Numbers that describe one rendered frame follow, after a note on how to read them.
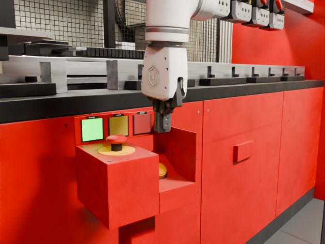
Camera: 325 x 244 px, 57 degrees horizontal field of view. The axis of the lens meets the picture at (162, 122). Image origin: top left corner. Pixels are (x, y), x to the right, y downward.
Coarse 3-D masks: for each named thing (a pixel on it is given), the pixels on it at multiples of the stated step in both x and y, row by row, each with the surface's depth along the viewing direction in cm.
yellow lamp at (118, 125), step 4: (124, 116) 68; (112, 120) 66; (116, 120) 67; (120, 120) 68; (124, 120) 68; (112, 124) 67; (116, 124) 67; (120, 124) 68; (124, 124) 68; (112, 128) 67; (116, 128) 67; (120, 128) 68; (124, 128) 68; (112, 132) 67; (116, 132) 67; (120, 132) 68; (124, 132) 69
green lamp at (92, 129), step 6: (84, 120) 63; (90, 120) 64; (96, 120) 64; (84, 126) 63; (90, 126) 64; (96, 126) 65; (102, 126) 65; (84, 132) 63; (90, 132) 64; (96, 132) 65; (102, 132) 65; (84, 138) 63; (90, 138) 64; (96, 138) 65
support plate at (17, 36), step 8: (0, 32) 47; (8, 32) 48; (16, 32) 48; (24, 32) 49; (32, 32) 50; (40, 32) 51; (48, 32) 52; (8, 40) 57; (16, 40) 57; (24, 40) 57; (32, 40) 57
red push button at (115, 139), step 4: (112, 136) 58; (116, 136) 58; (120, 136) 58; (124, 136) 59; (108, 140) 57; (112, 140) 57; (116, 140) 57; (120, 140) 57; (124, 140) 57; (112, 144) 58; (116, 144) 58; (120, 144) 58; (112, 148) 58; (116, 148) 58; (120, 148) 58
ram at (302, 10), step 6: (288, 0) 179; (294, 0) 185; (312, 0) 207; (288, 6) 191; (294, 6) 191; (300, 6) 193; (306, 6) 200; (300, 12) 209; (306, 12) 209; (312, 12) 210
